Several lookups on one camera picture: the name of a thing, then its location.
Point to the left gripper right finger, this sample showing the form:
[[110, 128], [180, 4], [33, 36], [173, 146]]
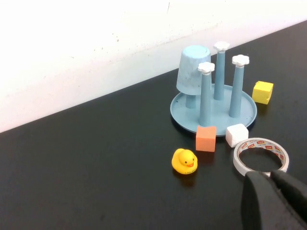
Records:
[[292, 189]]

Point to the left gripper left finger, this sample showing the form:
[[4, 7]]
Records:
[[261, 203]]

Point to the light blue plastic cup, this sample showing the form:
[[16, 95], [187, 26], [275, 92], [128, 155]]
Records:
[[192, 72]]

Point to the blue cup stand white caps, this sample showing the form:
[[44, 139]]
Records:
[[216, 112]]

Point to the white tape roll red print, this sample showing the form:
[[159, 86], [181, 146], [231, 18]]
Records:
[[237, 160]]

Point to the white foam cube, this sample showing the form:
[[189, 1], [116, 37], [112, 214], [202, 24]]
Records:
[[236, 134]]

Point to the orange foam cube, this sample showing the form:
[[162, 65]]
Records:
[[205, 140]]

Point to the yellow rubber duck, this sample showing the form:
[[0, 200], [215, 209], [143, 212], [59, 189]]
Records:
[[183, 161]]

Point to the yellow foam cube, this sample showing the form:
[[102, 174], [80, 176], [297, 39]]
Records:
[[262, 93]]

